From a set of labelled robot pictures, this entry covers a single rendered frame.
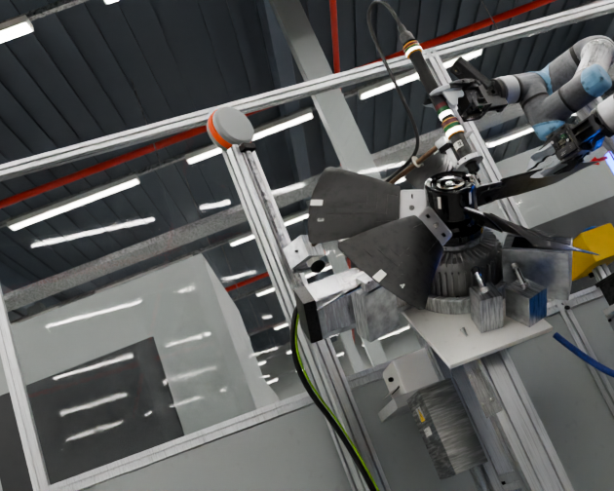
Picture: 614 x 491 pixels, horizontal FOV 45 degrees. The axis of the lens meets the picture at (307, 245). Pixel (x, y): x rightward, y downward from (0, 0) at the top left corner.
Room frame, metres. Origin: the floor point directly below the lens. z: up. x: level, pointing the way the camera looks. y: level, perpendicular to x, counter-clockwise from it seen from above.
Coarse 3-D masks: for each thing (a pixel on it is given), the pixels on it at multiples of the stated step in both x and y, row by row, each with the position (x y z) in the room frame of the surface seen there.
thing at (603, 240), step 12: (600, 228) 2.01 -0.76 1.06; (612, 228) 2.02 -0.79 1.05; (576, 240) 2.03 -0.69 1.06; (588, 240) 2.00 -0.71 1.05; (600, 240) 2.01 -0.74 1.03; (612, 240) 2.02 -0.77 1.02; (576, 252) 2.06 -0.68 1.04; (600, 252) 2.00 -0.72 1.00; (612, 252) 2.01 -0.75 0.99; (576, 264) 2.09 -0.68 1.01; (588, 264) 2.04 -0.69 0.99; (600, 264) 2.07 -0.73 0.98; (576, 276) 2.12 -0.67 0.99
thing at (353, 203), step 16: (320, 176) 1.77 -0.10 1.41; (336, 176) 1.75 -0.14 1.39; (352, 176) 1.74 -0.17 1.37; (368, 176) 1.73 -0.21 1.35; (320, 192) 1.75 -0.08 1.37; (336, 192) 1.74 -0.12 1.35; (352, 192) 1.73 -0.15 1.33; (368, 192) 1.72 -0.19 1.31; (384, 192) 1.71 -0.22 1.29; (400, 192) 1.71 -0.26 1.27; (320, 208) 1.75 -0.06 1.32; (336, 208) 1.74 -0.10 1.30; (352, 208) 1.73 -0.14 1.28; (368, 208) 1.72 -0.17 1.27; (384, 208) 1.72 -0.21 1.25; (320, 224) 1.74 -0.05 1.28; (336, 224) 1.74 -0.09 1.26; (352, 224) 1.73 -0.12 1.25; (368, 224) 1.73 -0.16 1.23; (320, 240) 1.74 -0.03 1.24
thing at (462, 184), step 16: (432, 176) 1.67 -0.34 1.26; (448, 176) 1.67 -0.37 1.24; (464, 176) 1.67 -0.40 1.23; (432, 192) 1.62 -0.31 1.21; (448, 192) 1.61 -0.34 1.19; (464, 192) 1.61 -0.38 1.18; (448, 208) 1.64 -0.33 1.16; (448, 224) 1.68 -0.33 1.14; (464, 224) 1.69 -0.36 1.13; (448, 240) 1.69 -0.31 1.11; (464, 240) 1.69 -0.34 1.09
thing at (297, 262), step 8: (296, 240) 2.09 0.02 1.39; (304, 240) 2.08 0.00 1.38; (288, 248) 2.12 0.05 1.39; (296, 248) 2.10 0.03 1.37; (304, 248) 2.08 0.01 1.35; (312, 248) 2.10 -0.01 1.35; (320, 248) 2.12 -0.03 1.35; (288, 256) 2.13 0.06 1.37; (296, 256) 2.11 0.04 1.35; (304, 256) 2.09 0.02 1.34; (312, 256) 2.10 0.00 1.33; (320, 256) 2.13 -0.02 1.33; (288, 264) 2.14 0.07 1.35; (296, 264) 2.12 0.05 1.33; (304, 264) 2.14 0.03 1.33; (296, 272) 2.16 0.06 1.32
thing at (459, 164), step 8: (440, 144) 1.74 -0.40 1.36; (448, 144) 1.72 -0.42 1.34; (448, 152) 1.73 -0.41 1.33; (456, 152) 1.73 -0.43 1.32; (456, 160) 1.72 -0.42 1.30; (464, 160) 1.69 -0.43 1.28; (472, 160) 1.70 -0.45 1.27; (480, 160) 1.72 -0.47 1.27; (456, 168) 1.72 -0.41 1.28; (464, 168) 1.73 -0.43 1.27
